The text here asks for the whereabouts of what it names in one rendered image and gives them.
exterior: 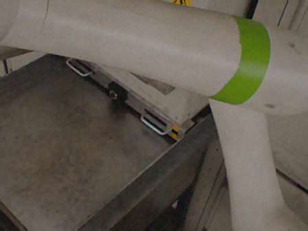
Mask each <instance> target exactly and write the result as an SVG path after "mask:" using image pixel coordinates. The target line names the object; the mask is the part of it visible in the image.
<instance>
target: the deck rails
mask: <svg viewBox="0 0 308 231"><path fill-rule="evenodd" d="M66 61H67V59H66V58H65V56H60V55H57V54H49V53H47V54H45V55H43V56H41V57H40V58H37V59H36V60H33V61H32V62H29V63H28V64H25V65H24V66H22V67H20V68H18V69H16V70H14V71H11V72H10V73H9V74H6V75H5V76H3V77H0V104H3V103H4V102H6V101H7V100H9V99H11V98H13V97H15V96H17V95H18V94H20V93H22V92H24V91H25V90H27V89H29V88H31V87H33V86H35V85H37V84H38V83H40V82H41V81H44V80H45V79H47V78H48V77H50V76H52V75H54V74H55V73H58V72H60V71H61V70H62V69H65V68H66V67H69V65H67V64H66V63H65V62H66ZM214 122H215V120H214V118H213V114H212V112H209V113H207V114H206V115H205V116H204V119H203V120H202V121H201V122H199V123H198V124H197V125H196V126H195V127H194V128H193V129H191V130H190V131H189V132H187V134H185V136H183V137H181V139H180V140H179V141H177V140H175V142H173V144H171V145H170V146H169V147H168V148H167V149H165V150H164V151H163V152H162V153H160V155H158V156H157V157H156V158H155V159H154V160H153V161H152V162H150V163H149V164H147V166H145V168H143V169H142V170H141V171H140V172H139V173H138V174H136V175H135V176H134V177H132V179H130V180H129V181H128V182H127V183H126V184H125V185H123V186H122V187H121V188H120V189H118V191H117V192H115V193H114V194H113V195H112V196H110V198H109V199H107V200H106V201H105V202H103V204H101V205H100V206H99V207H98V208H96V209H95V210H94V211H93V212H92V213H91V214H90V215H88V217H86V218H85V219H83V220H82V221H81V222H80V223H79V224H78V225H77V226H76V227H75V228H74V229H72V230H71V231H94V230H95V229H96V228H97V227H99V226H100V225H101V224H102V223H103V222H104V221H105V220H106V219H107V218H109V217H110V216H111V215H112V214H113V213H114V212H115V211H116V210H118V208H120V206H122V205H123V204H124V203H125V202H126V201H128V200H129V199H130V198H131V197H132V196H133V195H134V194H135V193H136V192H137V191H139V190H140V189H141V188H142V187H143V186H144V185H145V184H147V183H148V182H149V181H150V180H151V179H152V178H153V177H154V176H156V174H158V173H159V172H160V171H161V170H162V169H163V168H164V167H165V166H167V165H168V164H169V163H170V162H171V161H173V159H175V158H176V157H177V156H178V155H179V154H180V153H181V152H182V151H183V150H184V149H186V148H187V147H188V146H189V145H190V144H192V143H193V142H194V141H195V140H196V139H197V138H198V137H199V136H200V135H201V134H202V133H203V132H204V131H206V130H207V129H208V128H209V127H211V126H212V124H213V123H214Z"/></svg>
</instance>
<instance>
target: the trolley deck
mask: <svg viewBox="0 0 308 231"><path fill-rule="evenodd" d="M141 115H142V114H141V113H139V112H138V111H136V110H135V109H134V108H133V107H131V106H130V105H128V104H127V103H126V102H123V103H122V104H120V103H118V102H116V100H114V99H113V98H112V97H111V96H109V95H108V89H106V88H105V87H103V86H102V85H101V84H100V83H99V82H98V81H96V80H94V79H93V78H92V77H90V76H89V75H88V76H81V75H80V74H79V73H77V72H76V71H74V70H73V69H72V68H71V67H66V68H65V69H62V70H61V71H59V72H58V73H55V74H54V75H52V76H50V77H48V78H47V79H45V80H44V81H41V82H39V83H38V84H37V85H35V86H33V87H31V88H29V89H27V90H25V91H24V92H22V93H20V94H18V95H17V96H15V97H13V98H11V99H9V100H7V101H6V102H4V103H3V104H0V209H1V210H2V211H3V212H4V213H5V214H6V215H7V217H9V219H10V220H11V221H12V222H13V223H14V224H15V225H16V226H17V227H18V228H19V229H20V231H71V230H72V229H74V228H75V227H76V226H77V225H78V224H79V223H80V222H81V221H83V219H85V218H86V217H88V215H90V214H91V213H92V212H93V211H94V210H95V209H96V208H98V207H99V206H100V205H101V204H103V202H105V201H106V200H107V199H109V198H110V196H112V195H113V194H114V193H115V192H117V191H118V189H120V188H121V187H122V186H123V185H125V184H126V183H127V182H128V181H129V180H130V179H132V177H134V176H135V175H136V174H138V173H139V172H140V171H141V170H142V169H143V168H145V166H147V164H149V163H150V162H152V161H153V160H154V159H155V158H156V157H157V156H158V155H160V153H162V152H163V151H164V150H165V149H167V148H168V147H169V146H170V145H171V144H173V142H175V140H176V139H175V138H173V137H172V136H170V135H169V134H166V135H161V134H159V133H158V132H157V131H155V130H153V129H152V128H151V127H149V126H148V125H147V124H145V122H143V121H141ZM218 137H219V134H218V132H217V127H216V124H215V122H214V123H213V124H212V126H210V127H209V128H208V129H207V130H206V131H204V132H203V133H202V134H201V135H200V136H199V137H198V138H197V139H196V140H195V141H194V142H192V144H190V145H189V146H188V147H187V148H185V149H184V150H183V151H182V152H181V153H180V154H179V155H178V156H177V157H176V158H175V159H173V161H171V162H170V163H169V164H168V165H167V166H165V167H164V168H163V169H162V170H161V171H160V172H159V173H158V174H156V176H154V177H153V178H152V179H151V180H150V181H149V182H148V183H147V184H145V185H144V186H143V187H142V188H141V189H140V190H139V191H137V192H136V193H135V194H134V195H133V196H132V197H131V198H130V199H129V200H128V201H126V202H125V203H124V204H123V205H122V206H120V208H118V210H116V211H115V212H114V213H113V214H112V215H111V216H110V217H109V218H107V219H106V220H105V221H104V222H103V223H102V224H101V225H100V226H99V227H97V228H96V229H95V230H94V231H119V230H120V229H121V228H122V227H123V226H124V225H125V224H126V223H128V221H130V219H132V217H133V216H135V215H136V214H137V213H138V212H139V211H140V210H141V209H142V208H143V207H145V205H146V204H147V203H148V202H149V201H150V200H152V199H153V198H154V197H155V196H156V195H157V194H158V193H159V192H160V191H162V189H164V187H166V185H168V184H169V183H170V182H171V181H172V180H173V179H174V178H175V177H176V176H178V174H180V173H181V172H182V171H183V170H184V169H185V168H186V167H187V166H188V165H189V164H190V163H191V162H192V161H193V160H195V159H196V158H197V157H198V155H200V153H202V152H203V151H204V150H205V149H206V148H207V147H208V146H209V145H210V144H212V143H213V142H214V141H215V140H216V139H217V138H218Z"/></svg>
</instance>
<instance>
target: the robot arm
mask: <svg viewBox="0 0 308 231"><path fill-rule="evenodd" d="M0 45H1V46H5V47H15V48H19V49H26V50H35V51H38V52H47V53H49V54H57V55H60V56H67V57H70V58H77V59H79V60H84V61H88V62H93V63H96V64H101V65H106V66H109V67H115V68H117V69H121V70H124V71H126V72H131V73H134V74H137V75H141V76H144V77H147V78H150V79H153V80H158V81H160V82H161V83H166V84H167V85H171V86H173V87H177V88H180V89H183V90H186V91H189V92H192V93H194V94H198V95H200V96H204V97H206V98H208V102H209V103H210V108H211V109H212V114H213V118H214V121H215V124H216V127H217V132H218V134H219V140H220V143H221V149H222V151H223V158H224V161H225V169H226V172H227V179H228V190H229V195H230V217H231V225H232V230H233V231H308V223H306V222H305V221H303V220H302V219H301V218H300V217H299V216H298V215H296V213H294V212H293V211H292V210H291V209H289V208H288V207H287V206H286V204H285V201H284V199H283V195H282V192H281V187H280V184H279V182H278V176H277V174H276V168H275V166H274V159H273V157H272V149H271V145H270V137H269V133H268V125H267V117H266V114H269V115H274V116H280V117H288V116H294V115H298V114H300V113H304V112H305V111H307V110H308V36H305V35H304V34H299V33H297V32H293V31H291V30H287V29H285V28H281V27H278V26H274V25H270V24H266V23H264V22H259V21H256V20H251V19H246V18H243V17H241V16H234V15H232V14H226V13H222V12H217V11H211V10H207V9H201V8H196V7H190V6H187V5H179V4H177V3H170V2H167V1H161V0H0Z"/></svg>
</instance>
